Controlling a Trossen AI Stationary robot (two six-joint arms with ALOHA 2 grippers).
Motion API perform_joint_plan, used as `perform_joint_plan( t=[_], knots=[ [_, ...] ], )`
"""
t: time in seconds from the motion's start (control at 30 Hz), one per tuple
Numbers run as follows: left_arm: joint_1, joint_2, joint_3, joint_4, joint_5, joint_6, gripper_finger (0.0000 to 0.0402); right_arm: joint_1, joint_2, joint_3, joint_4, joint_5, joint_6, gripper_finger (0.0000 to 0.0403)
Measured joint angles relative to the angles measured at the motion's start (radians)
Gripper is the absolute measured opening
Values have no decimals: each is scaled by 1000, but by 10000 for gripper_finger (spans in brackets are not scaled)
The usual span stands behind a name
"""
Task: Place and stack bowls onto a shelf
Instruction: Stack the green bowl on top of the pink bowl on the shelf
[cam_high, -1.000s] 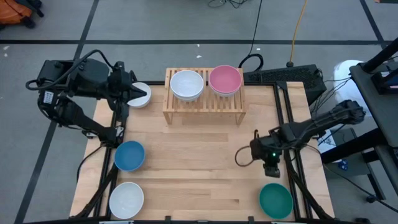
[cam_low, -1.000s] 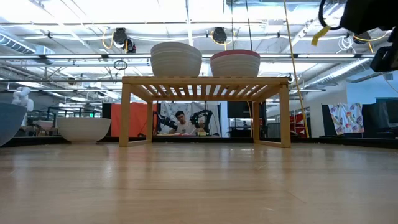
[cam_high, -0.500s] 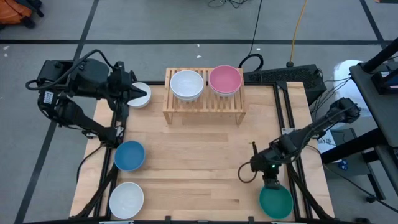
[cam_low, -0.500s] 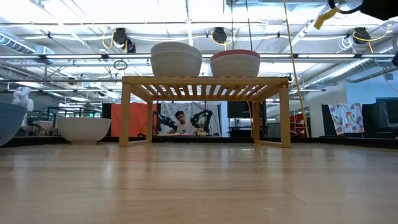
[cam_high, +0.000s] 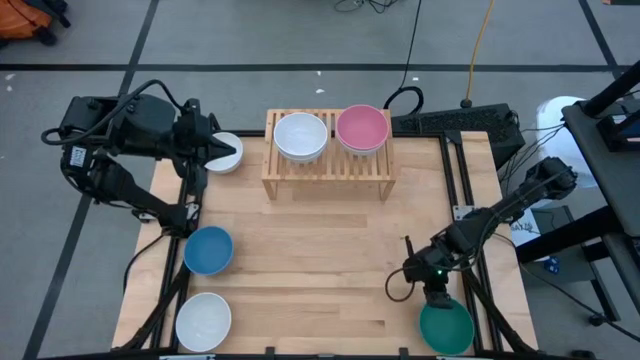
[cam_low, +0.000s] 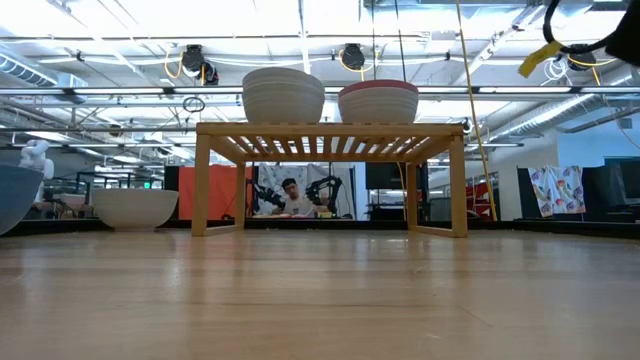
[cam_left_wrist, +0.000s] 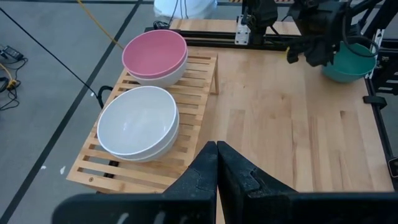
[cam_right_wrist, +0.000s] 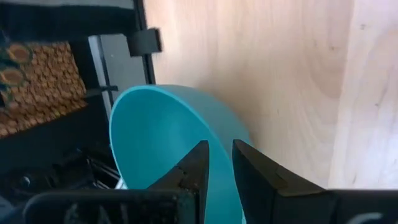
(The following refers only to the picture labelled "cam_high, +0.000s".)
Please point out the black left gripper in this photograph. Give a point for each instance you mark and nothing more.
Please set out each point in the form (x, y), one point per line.
(192, 137)

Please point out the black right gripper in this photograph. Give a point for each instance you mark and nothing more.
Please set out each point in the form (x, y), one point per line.
(432, 265)

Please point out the green bowl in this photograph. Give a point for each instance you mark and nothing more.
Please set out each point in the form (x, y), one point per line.
(447, 330)

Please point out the white bowl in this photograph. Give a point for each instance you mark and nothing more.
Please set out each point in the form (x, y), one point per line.
(302, 160)
(300, 136)
(224, 168)
(362, 153)
(203, 322)

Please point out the blue bowl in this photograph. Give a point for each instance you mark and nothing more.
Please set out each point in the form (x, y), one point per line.
(208, 250)

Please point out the pink bowl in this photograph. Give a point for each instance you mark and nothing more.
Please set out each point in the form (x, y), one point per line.
(362, 127)

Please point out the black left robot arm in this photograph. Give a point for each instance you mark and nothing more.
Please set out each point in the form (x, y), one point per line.
(130, 192)

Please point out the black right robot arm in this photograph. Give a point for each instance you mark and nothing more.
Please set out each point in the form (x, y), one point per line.
(500, 210)

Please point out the wooden slatted shelf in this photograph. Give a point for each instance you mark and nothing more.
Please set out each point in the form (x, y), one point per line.
(340, 172)

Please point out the printed white paper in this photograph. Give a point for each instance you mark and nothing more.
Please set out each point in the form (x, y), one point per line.
(525, 235)

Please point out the small blue object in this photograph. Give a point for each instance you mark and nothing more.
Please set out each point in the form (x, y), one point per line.
(552, 265)

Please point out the black perforated box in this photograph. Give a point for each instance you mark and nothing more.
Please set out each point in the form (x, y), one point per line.
(450, 120)

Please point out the white plastic bag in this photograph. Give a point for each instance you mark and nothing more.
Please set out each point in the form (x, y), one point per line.
(562, 135)

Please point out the black side table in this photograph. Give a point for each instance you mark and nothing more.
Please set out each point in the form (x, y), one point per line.
(615, 165)

